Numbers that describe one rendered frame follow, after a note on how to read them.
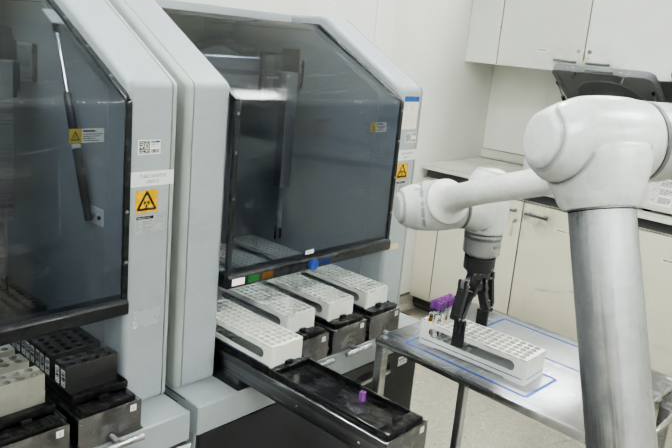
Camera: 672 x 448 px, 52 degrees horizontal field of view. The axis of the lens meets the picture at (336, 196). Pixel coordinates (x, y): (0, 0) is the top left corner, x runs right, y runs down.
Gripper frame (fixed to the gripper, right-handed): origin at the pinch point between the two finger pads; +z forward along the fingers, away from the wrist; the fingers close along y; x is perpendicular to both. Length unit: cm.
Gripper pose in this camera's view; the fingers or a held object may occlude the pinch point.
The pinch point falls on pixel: (469, 332)
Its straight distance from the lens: 178.9
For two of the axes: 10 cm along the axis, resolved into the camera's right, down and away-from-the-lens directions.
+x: -7.4, -2.1, 6.4
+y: 6.7, -1.0, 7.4
